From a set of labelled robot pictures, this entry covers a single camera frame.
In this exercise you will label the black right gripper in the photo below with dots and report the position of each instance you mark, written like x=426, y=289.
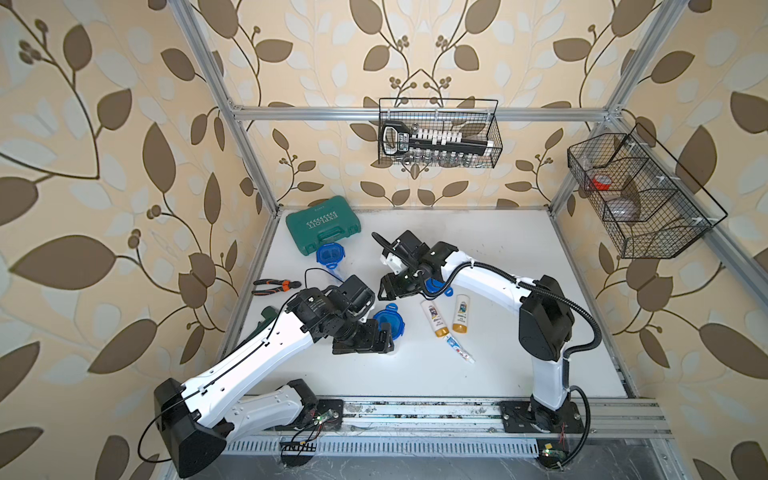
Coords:
x=391, y=287

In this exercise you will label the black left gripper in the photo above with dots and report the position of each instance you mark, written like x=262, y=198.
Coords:
x=369, y=343

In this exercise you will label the blue lid front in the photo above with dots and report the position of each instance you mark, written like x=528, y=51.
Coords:
x=389, y=320

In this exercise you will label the blue lid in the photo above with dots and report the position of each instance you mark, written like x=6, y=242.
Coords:
x=434, y=288
x=389, y=320
x=330, y=255

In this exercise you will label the toothpaste tube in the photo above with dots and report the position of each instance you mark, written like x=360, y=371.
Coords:
x=456, y=347

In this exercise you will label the white shampoo bottle gold cap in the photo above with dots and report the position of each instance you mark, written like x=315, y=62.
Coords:
x=461, y=316

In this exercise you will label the clear plastic container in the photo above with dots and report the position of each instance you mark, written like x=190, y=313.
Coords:
x=337, y=274

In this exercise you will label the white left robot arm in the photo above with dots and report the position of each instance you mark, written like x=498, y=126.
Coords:
x=197, y=418

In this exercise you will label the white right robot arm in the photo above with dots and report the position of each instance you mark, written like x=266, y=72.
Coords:
x=551, y=327

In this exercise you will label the white bottle purple label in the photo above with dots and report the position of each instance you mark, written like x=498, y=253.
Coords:
x=436, y=320

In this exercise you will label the green plastic tool case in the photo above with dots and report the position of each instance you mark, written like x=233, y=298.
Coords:
x=327, y=222

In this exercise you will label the orange black side cutters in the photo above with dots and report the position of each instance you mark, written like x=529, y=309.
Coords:
x=266, y=287

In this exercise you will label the black socket wrench set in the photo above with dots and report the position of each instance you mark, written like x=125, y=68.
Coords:
x=397, y=139

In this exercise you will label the red tape roll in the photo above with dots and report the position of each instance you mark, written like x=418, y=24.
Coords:
x=601, y=182

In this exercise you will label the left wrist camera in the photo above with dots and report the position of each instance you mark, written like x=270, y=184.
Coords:
x=353, y=298

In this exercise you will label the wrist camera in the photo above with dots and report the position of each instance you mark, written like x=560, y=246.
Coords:
x=408, y=246
x=353, y=298

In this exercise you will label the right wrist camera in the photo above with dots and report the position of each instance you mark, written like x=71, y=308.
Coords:
x=408, y=246

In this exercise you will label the black wire basket back wall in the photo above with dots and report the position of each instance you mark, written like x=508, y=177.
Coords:
x=476, y=118

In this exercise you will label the black wire basket wall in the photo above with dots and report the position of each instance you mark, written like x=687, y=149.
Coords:
x=476, y=118
x=658, y=205

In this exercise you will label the aluminium frame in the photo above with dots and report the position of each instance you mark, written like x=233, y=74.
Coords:
x=691, y=332

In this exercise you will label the black wire basket right wall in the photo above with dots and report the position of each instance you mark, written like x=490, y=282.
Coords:
x=658, y=205

